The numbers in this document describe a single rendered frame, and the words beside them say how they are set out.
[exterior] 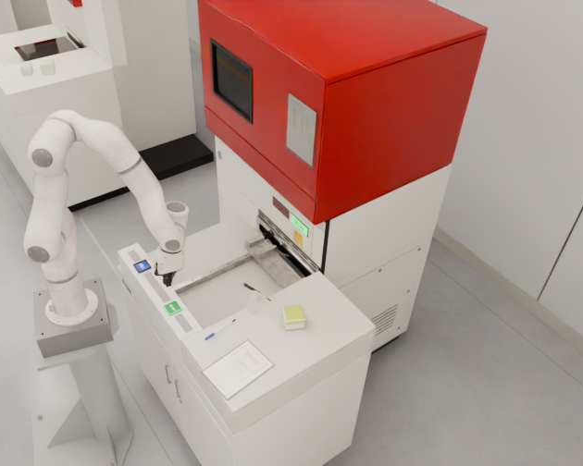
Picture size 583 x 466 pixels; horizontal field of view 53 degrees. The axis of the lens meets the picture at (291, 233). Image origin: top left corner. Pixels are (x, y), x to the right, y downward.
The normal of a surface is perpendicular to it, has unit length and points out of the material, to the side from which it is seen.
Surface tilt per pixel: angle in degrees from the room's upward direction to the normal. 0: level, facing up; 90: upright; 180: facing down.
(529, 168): 90
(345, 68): 0
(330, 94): 90
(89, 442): 0
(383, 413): 0
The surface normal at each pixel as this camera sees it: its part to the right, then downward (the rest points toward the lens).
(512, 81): -0.81, 0.37
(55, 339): 0.35, 0.64
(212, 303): 0.04, -0.74
